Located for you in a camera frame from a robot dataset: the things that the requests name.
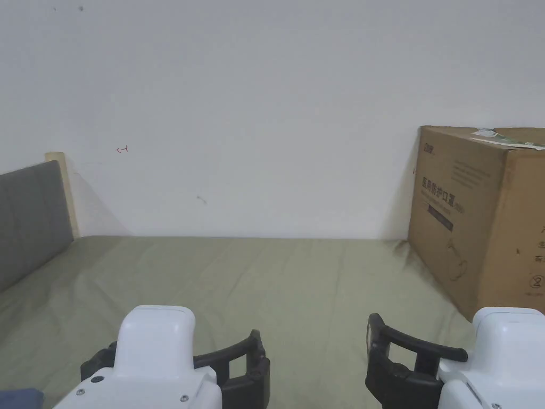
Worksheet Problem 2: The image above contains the large brown cardboard carton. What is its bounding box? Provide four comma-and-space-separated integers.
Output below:
407, 125, 545, 324

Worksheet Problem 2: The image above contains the dark blue garment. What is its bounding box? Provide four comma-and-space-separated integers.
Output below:
0, 388, 45, 409

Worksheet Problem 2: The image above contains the grey padded headboard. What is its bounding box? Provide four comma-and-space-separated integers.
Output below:
0, 152, 80, 295

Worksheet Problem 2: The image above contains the bed with pale green sheet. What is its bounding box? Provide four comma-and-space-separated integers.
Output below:
0, 235, 545, 409

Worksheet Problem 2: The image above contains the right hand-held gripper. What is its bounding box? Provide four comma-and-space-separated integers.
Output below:
365, 306, 545, 409

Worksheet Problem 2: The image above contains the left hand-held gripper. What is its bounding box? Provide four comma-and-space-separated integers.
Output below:
53, 304, 271, 409

